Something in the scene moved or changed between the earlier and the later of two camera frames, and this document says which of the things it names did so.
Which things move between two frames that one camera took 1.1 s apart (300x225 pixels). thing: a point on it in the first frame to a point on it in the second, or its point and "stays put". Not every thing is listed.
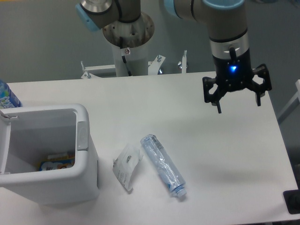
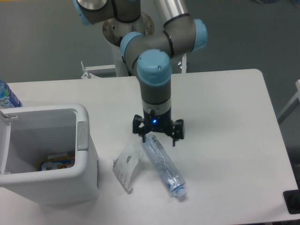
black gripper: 234,74 to 161,123
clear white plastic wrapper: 124,166 stays put
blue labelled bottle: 8,100 stays put
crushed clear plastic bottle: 169,173 stays put
